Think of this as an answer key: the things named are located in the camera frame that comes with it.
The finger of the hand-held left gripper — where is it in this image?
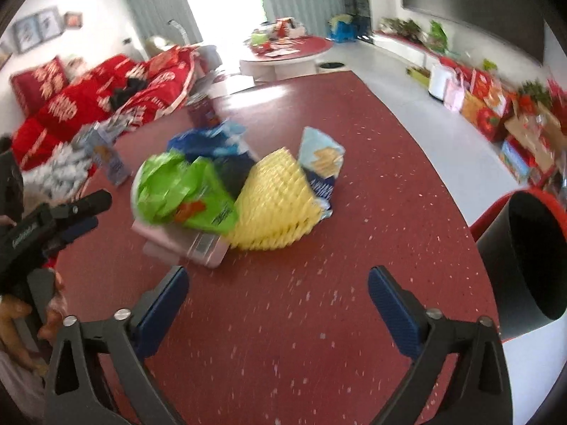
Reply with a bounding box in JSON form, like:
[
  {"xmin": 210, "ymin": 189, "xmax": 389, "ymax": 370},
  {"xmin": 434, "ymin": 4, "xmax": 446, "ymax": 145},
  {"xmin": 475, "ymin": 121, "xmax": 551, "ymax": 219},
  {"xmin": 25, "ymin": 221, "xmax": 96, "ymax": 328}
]
[
  {"xmin": 40, "ymin": 217, "xmax": 99, "ymax": 257},
  {"xmin": 44, "ymin": 189, "xmax": 112, "ymax": 231}
]

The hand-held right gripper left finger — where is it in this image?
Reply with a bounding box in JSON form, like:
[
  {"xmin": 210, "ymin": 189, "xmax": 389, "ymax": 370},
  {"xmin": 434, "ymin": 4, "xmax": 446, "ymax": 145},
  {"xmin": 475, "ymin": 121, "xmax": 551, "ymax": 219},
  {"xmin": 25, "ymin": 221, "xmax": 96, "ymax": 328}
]
[{"xmin": 44, "ymin": 266, "xmax": 190, "ymax": 425}]

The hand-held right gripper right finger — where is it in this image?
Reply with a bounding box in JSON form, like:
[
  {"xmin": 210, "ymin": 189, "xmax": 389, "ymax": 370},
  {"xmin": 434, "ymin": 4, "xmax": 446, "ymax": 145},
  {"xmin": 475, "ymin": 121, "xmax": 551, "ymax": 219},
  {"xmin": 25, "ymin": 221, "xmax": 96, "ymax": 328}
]
[{"xmin": 369, "ymin": 266, "xmax": 515, "ymax": 425}]

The green snack bag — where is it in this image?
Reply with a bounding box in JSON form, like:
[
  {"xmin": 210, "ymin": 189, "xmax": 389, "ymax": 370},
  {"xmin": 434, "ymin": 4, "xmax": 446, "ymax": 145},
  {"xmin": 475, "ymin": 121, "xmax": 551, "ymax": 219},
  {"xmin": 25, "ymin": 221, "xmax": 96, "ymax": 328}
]
[{"xmin": 135, "ymin": 151, "xmax": 240, "ymax": 235}]

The black trash bin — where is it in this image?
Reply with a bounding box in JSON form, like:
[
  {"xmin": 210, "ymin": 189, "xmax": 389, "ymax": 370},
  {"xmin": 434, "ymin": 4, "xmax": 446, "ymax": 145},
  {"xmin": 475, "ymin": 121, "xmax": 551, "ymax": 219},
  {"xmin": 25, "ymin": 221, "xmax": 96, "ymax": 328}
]
[{"xmin": 476, "ymin": 192, "xmax": 567, "ymax": 341}]

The blue plastic bag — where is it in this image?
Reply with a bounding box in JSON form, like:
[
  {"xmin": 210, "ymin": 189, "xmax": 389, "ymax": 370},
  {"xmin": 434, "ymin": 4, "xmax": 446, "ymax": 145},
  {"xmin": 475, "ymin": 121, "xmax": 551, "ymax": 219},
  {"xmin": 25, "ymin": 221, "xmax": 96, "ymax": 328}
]
[{"xmin": 167, "ymin": 119, "xmax": 246, "ymax": 162}]

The yellow foam fruit net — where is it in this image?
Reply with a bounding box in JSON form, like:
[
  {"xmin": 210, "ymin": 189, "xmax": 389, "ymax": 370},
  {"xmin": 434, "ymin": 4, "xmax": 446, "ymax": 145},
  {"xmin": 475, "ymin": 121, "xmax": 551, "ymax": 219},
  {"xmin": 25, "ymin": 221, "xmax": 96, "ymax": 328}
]
[{"xmin": 232, "ymin": 148, "xmax": 333, "ymax": 253}]

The light blue cracker packet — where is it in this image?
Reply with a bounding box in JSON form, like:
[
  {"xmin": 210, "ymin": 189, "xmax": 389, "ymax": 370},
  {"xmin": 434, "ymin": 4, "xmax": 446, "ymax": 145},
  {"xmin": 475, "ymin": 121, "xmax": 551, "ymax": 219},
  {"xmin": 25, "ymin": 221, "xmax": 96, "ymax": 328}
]
[{"xmin": 298, "ymin": 126, "xmax": 346, "ymax": 220}]

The person's left hand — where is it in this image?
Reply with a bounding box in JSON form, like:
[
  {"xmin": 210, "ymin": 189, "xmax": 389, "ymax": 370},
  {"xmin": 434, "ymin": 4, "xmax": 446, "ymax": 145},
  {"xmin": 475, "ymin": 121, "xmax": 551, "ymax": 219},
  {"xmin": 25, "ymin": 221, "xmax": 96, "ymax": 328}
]
[{"xmin": 0, "ymin": 270, "xmax": 65, "ymax": 375}]

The grey white cloth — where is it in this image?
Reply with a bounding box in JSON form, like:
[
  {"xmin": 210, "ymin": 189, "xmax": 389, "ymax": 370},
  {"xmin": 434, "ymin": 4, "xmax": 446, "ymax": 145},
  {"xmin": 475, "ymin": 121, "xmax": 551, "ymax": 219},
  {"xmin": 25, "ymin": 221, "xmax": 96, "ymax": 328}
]
[{"xmin": 22, "ymin": 142, "xmax": 97, "ymax": 201}]

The grey blue drink carton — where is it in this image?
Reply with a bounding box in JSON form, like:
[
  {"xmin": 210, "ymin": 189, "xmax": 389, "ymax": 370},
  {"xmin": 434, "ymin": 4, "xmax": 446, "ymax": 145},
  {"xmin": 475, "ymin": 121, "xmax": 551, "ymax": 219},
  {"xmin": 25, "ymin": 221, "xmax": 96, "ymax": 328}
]
[{"xmin": 89, "ymin": 124, "xmax": 132, "ymax": 187}]

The pink flat box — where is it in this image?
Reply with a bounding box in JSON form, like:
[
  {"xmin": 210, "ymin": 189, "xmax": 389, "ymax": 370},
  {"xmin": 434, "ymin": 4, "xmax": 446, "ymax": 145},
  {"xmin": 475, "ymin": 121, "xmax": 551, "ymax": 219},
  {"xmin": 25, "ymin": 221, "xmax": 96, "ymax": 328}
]
[{"xmin": 132, "ymin": 220, "xmax": 229, "ymax": 269}]

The sofa with red cover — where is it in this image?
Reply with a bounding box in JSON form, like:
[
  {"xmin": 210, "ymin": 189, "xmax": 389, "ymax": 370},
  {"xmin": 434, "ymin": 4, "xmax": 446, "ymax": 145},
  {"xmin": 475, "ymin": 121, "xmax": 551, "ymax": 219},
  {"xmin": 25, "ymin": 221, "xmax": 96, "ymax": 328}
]
[{"xmin": 9, "ymin": 45, "xmax": 201, "ymax": 173}]

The black cloth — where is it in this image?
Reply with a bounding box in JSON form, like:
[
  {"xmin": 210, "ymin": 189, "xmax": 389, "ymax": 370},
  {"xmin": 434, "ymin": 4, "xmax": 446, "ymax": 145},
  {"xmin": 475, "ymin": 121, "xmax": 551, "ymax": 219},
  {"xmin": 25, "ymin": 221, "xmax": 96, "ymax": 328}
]
[{"xmin": 111, "ymin": 77, "xmax": 148, "ymax": 108}]

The red plastic chair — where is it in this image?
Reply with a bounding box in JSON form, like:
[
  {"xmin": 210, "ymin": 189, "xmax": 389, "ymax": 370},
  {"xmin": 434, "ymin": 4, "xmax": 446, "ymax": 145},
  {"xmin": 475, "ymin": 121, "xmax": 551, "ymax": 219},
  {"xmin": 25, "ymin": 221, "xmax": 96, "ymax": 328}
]
[{"xmin": 468, "ymin": 186, "xmax": 567, "ymax": 341}]

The colourful printed box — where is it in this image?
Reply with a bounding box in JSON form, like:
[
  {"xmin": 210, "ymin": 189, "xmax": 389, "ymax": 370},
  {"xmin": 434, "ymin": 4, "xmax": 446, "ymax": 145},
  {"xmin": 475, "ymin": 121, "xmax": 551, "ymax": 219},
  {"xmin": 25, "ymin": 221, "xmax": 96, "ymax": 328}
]
[{"xmin": 500, "ymin": 139, "xmax": 531, "ymax": 183}]

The red box with tomato print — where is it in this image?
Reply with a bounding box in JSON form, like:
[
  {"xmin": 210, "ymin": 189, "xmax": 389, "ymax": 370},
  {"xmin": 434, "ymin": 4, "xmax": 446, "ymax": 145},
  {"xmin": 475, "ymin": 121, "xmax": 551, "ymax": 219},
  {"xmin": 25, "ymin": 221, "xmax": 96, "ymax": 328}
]
[{"xmin": 461, "ymin": 92, "xmax": 511, "ymax": 143}]

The pink gift bag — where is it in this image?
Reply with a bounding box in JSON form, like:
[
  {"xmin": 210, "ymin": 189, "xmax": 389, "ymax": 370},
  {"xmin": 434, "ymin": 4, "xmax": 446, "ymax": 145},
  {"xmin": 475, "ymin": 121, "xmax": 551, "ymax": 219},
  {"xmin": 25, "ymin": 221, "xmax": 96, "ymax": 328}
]
[{"xmin": 444, "ymin": 75, "xmax": 467, "ymax": 112}]

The white round bin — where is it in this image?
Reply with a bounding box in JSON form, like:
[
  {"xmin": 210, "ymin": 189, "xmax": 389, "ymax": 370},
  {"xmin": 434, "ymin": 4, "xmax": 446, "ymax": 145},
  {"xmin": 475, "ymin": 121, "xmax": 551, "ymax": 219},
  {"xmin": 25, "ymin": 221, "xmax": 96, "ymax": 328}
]
[{"xmin": 429, "ymin": 63, "xmax": 453, "ymax": 100}]

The green floor tray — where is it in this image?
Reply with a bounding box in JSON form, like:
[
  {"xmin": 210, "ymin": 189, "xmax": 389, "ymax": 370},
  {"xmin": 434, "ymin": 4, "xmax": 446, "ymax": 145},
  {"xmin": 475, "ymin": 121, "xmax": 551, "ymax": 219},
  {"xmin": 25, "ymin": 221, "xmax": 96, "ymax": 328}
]
[{"xmin": 408, "ymin": 66, "xmax": 431, "ymax": 88}]

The red box with orange print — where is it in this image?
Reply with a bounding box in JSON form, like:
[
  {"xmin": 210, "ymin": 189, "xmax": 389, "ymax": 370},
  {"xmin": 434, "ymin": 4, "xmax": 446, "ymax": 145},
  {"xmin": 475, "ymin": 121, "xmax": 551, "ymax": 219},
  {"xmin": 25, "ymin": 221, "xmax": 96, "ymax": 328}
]
[{"xmin": 470, "ymin": 68, "xmax": 506, "ymax": 108}]

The round red low table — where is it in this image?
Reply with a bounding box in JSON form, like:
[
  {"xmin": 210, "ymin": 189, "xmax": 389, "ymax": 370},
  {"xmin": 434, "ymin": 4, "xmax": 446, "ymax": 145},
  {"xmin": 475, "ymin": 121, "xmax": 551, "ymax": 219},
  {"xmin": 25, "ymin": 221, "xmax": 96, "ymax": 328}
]
[{"xmin": 239, "ymin": 35, "xmax": 334, "ymax": 83}]

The leafy green plant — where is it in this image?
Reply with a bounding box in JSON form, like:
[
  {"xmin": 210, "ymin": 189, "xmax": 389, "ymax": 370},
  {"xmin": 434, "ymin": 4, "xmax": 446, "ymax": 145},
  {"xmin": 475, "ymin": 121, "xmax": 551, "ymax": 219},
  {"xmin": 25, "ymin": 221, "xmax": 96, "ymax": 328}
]
[{"xmin": 518, "ymin": 80, "xmax": 551, "ymax": 108}]

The white television stand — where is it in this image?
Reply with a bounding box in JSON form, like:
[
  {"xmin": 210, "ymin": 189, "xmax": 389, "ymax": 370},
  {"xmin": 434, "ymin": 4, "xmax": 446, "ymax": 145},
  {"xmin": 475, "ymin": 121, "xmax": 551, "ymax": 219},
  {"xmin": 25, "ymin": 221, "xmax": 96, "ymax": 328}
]
[{"xmin": 372, "ymin": 30, "xmax": 444, "ymax": 68}]

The green frog toy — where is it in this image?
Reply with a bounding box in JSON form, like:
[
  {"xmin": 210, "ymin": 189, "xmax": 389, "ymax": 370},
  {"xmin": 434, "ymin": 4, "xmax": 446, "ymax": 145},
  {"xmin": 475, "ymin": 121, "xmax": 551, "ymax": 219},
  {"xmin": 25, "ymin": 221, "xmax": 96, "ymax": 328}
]
[{"xmin": 427, "ymin": 20, "xmax": 449, "ymax": 52}]

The potted green plant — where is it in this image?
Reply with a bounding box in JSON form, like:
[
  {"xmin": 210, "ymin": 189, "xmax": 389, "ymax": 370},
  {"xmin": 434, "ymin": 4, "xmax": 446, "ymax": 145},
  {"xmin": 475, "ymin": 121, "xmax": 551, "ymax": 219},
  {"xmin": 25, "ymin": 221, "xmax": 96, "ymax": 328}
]
[{"xmin": 381, "ymin": 18, "xmax": 426, "ymax": 46}]

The blue plastic stool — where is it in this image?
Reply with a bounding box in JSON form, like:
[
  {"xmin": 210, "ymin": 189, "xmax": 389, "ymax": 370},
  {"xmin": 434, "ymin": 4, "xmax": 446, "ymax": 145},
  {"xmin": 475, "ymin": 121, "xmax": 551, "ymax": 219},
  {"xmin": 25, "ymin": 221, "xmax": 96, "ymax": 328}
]
[{"xmin": 330, "ymin": 21, "xmax": 356, "ymax": 44}]

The large black television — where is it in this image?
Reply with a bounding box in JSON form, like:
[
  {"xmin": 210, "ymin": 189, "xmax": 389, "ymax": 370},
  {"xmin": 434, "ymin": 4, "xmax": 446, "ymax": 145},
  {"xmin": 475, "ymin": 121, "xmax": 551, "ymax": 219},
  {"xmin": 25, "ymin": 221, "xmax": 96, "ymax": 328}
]
[{"xmin": 399, "ymin": 0, "xmax": 546, "ymax": 65}]

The framed wall picture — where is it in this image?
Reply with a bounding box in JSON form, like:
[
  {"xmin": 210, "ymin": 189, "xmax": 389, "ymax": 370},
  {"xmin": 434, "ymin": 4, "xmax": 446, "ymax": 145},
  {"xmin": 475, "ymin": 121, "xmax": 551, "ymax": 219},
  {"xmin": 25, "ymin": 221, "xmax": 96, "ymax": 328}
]
[
  {"xmin": 38, "ymin": 6, "xmax": 63, "ymax": 40},
  {"xmin": 15, "ymin": 14, "xmax": 41, "ymax": 51}
]

